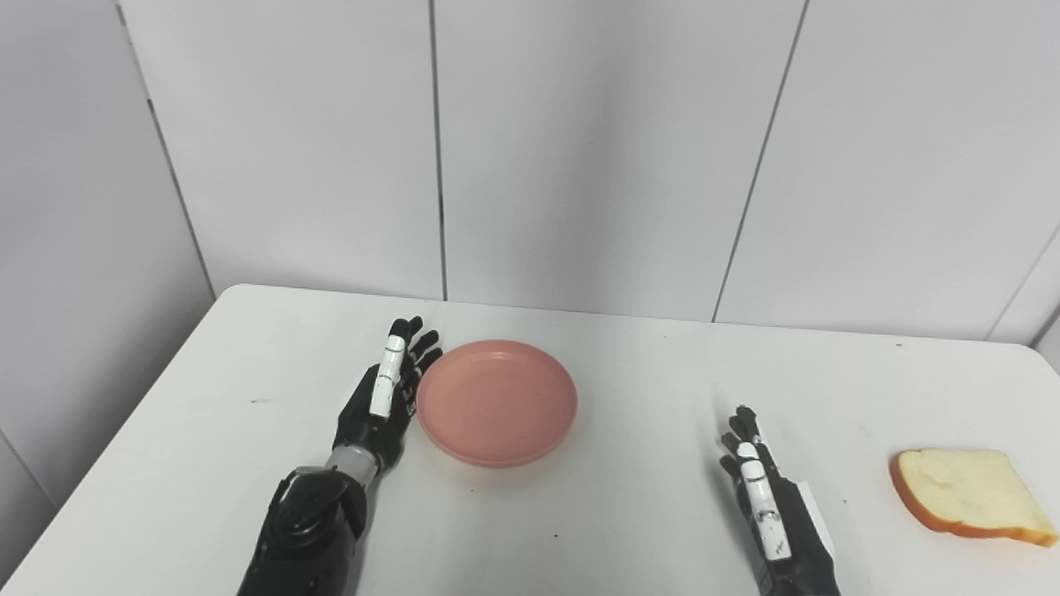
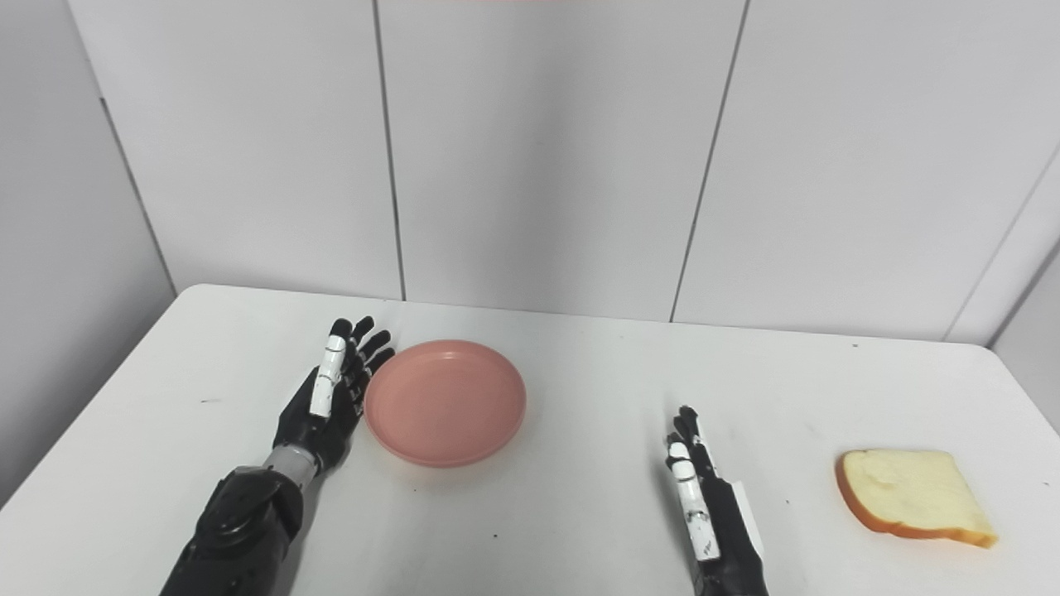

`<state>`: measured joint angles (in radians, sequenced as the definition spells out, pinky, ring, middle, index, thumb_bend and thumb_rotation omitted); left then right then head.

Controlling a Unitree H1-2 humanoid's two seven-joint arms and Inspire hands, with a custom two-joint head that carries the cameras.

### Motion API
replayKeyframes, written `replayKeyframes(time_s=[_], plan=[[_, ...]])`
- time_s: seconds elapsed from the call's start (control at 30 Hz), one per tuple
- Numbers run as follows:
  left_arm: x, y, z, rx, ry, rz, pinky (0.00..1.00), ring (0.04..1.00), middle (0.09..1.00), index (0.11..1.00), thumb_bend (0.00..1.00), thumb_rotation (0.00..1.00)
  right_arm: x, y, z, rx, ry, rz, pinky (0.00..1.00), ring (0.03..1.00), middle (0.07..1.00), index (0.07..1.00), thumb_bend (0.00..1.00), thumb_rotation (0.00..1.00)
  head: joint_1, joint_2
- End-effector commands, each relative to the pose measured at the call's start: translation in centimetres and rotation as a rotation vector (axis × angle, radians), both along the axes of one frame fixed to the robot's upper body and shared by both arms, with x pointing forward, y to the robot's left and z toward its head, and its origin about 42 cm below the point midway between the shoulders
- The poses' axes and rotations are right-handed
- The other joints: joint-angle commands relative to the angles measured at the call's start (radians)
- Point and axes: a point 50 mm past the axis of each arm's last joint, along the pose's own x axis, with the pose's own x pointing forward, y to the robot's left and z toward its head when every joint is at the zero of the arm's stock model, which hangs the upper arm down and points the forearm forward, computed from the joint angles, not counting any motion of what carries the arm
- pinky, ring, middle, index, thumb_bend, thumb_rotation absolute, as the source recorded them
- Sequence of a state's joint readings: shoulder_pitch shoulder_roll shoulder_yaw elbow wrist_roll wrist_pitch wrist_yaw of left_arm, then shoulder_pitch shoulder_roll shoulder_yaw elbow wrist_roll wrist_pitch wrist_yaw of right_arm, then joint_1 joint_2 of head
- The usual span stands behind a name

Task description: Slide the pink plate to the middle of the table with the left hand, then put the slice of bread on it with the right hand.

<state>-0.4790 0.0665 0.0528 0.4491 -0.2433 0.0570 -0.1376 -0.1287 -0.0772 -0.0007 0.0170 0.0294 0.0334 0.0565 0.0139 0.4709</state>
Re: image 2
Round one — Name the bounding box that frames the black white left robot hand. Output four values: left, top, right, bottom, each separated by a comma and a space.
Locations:
272, 316, 397, 477

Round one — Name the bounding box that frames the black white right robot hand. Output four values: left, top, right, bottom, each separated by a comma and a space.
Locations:
664, 406, 771, 596

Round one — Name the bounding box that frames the pink round plate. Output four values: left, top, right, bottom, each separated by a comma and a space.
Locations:
364, 339, 528, 469

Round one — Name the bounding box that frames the slice of white bread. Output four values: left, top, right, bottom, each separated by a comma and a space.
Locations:
835, 449, 999, 550

